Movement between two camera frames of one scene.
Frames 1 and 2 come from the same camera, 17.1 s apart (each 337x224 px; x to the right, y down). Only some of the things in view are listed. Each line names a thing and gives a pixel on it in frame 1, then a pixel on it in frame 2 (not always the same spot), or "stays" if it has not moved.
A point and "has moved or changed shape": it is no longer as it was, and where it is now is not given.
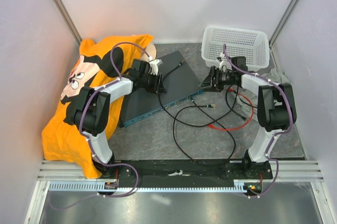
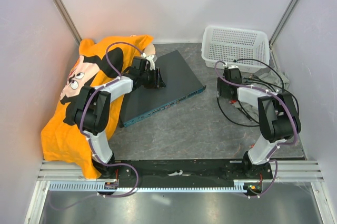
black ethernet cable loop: [200, 106] -> [235, 122]
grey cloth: [248, 100] stays
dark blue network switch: [179, 82] stays
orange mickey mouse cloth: [97, 64] stays
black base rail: [187, 172] stays
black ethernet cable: [229, 106] has moved or changed shape
